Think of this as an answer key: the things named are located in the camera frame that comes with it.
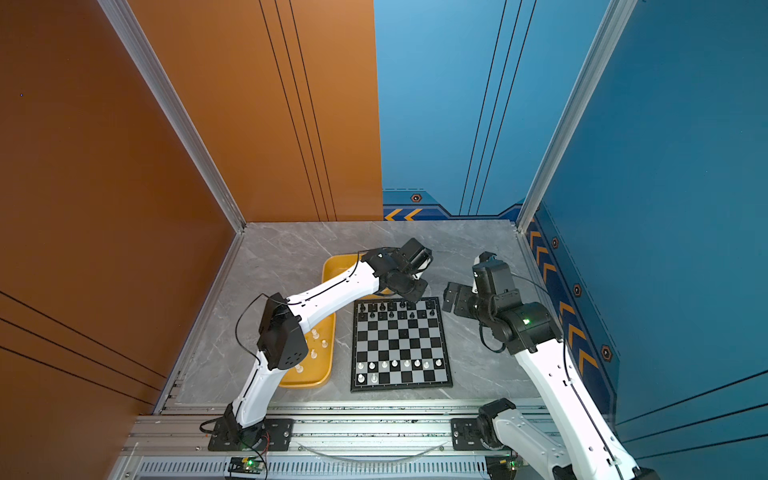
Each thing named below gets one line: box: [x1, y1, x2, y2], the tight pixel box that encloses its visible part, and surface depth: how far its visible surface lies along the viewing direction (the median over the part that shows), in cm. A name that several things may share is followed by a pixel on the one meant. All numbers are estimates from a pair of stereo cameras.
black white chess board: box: [350, 296, 453, 393], surface depth 88 cm
